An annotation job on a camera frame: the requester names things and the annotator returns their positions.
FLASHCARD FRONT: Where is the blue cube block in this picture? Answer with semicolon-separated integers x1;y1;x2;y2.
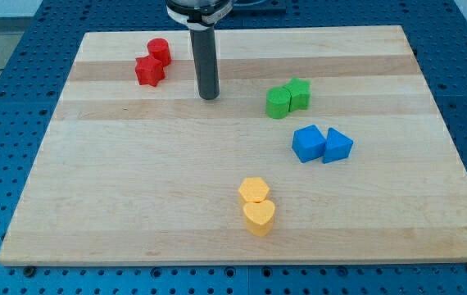
292;125;326;163

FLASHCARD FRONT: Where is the red star block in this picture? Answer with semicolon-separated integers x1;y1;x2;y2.
134;55;165;87

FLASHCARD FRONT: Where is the yellow hexagon block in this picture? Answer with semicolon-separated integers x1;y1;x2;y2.
238;177;270;206

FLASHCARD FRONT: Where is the yellow heart block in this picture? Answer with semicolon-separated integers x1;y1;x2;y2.
243;200;275;237

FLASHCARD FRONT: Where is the blue triangle block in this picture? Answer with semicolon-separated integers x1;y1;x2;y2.
322;127;354;164

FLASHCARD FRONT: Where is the green cylinder block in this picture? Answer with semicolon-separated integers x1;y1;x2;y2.
265;87;291;119

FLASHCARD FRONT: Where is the robot arm flange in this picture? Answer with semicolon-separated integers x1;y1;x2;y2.
165;0;234;31

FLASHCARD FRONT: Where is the red cylinder block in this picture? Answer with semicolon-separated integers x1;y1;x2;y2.
147;38;171;66

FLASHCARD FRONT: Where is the green star block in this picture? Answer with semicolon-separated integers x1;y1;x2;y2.
283;77;311;112

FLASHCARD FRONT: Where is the wooden board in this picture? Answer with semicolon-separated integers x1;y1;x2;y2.
0;25;467;266

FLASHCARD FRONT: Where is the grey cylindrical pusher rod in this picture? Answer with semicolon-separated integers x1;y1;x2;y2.
190;26;220;100

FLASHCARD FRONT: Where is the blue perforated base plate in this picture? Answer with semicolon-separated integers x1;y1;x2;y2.
0;0;467;294

